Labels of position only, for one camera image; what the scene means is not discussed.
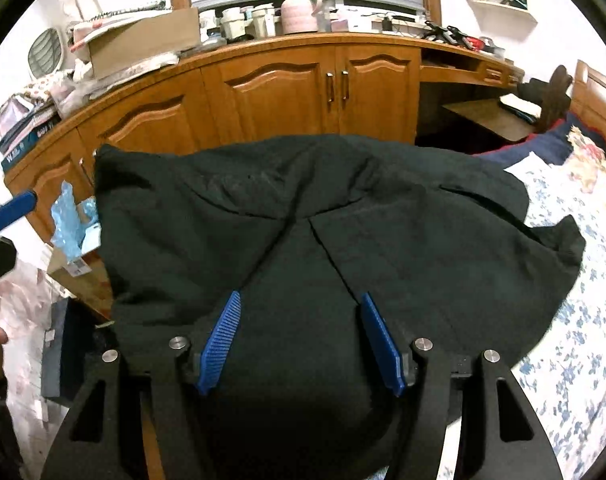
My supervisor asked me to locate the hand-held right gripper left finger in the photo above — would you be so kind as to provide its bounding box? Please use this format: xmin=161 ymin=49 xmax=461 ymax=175
xmin=40 ymin=290 xmax=244 ymax=480

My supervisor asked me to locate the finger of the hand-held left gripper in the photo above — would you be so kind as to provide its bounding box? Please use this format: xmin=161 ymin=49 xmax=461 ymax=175
xmin=0 ymin=189 xmax=38 ymax=235

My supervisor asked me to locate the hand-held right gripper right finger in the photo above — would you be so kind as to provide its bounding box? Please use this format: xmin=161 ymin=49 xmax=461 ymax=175
xmin=359 ymin=292 xmax=564 ymax=480

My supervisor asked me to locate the black double-breasted coat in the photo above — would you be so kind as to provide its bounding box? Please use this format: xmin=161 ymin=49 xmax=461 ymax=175
xmin=94 ymin=132 xmax=586 ymax=480

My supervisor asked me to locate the light blue plastic bag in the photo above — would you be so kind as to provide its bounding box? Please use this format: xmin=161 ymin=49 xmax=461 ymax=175
xmin=50 ymin=180 xmax=102 ymax=261

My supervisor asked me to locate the pink plastic bag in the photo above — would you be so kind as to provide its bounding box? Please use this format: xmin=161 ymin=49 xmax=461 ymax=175
xmin=0 ymin=260 xmax=70 ymax=441

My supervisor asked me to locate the blue book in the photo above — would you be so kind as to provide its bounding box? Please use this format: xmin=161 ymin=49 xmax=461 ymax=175
xmin=0 ymin=117 xmax=62 ymax=171

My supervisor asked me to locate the small cardboard box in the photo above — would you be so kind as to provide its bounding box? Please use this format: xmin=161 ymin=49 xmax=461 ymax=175
xmin=45 ymin=245 xmax=114 ymax=322

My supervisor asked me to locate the pile of patterned cloths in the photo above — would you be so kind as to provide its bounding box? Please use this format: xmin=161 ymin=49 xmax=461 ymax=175
xmin=0 ymin=60 xmax=94 ymax=128

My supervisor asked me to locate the white round fan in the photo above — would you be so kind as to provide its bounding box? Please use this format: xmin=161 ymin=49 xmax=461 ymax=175
xmin=27 ymin=27 xmax=64 ymax=77

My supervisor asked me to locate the black cloth with white outline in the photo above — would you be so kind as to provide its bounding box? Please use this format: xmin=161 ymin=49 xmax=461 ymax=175
xmin=0 ymin=375 xmax=24 ymax=480

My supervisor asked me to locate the bed with floral sheet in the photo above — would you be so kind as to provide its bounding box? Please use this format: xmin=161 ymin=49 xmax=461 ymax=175
xmin=443 ymin=152 xmax=606 ymax=480

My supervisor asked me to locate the brown cardboard box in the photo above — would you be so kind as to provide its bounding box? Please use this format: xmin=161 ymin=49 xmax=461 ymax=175
xmin=85 ymin=7 xmax=201 ymax=81

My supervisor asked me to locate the white patterned tote bag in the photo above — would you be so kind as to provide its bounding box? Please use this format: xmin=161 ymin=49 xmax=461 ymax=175
xmin=58 ymin=0 xmax=104 ymax=31

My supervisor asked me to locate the navy blue bed cover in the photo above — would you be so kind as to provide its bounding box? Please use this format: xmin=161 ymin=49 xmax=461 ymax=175
xmin=475 ymin=115 xmax=584 ymax=167

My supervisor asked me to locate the wooden desk cabinet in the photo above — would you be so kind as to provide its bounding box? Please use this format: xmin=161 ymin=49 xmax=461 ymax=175
xmin=3 ymin=30 xmax=526 ymax=241

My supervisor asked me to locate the white cup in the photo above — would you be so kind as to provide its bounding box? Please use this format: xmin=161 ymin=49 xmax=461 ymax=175
xmin=219 ymin=7 xmax=248 ymax=40
xmin=199 ymin=9 xmax=220 ymax=43
xmin=250 ymin=4 xmax=277 ymax=38

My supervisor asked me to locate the pink floral quilt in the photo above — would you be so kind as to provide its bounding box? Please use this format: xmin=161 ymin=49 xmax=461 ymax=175
xmin=563 ymin=127 xmax=606 ymax=233

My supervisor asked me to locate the black gadget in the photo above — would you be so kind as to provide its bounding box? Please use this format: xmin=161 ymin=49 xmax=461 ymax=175
xmin=423 ymin=21 xmax=471 ymax=50

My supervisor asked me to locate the wooden bed headboard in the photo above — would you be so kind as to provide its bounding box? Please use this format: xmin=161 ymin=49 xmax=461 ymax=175
xmin=568 ymin=59 xmax=606 ymax=146

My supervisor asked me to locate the pink jug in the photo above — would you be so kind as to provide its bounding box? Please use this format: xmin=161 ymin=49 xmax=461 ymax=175
xmin=281 ymin=0 xmax=324 ymax=36

